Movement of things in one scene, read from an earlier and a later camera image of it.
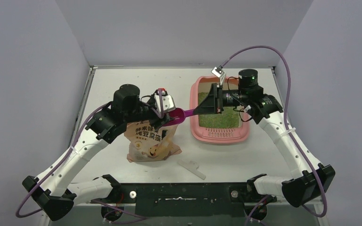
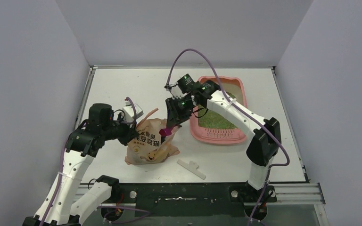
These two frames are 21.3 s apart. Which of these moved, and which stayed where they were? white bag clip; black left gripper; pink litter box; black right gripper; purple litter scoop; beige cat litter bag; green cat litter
Moved: purple litter scoop; black right gripper; black left gripper
Stayed: white bag clip; beige cat litter bag; pink litter box; green cat litter
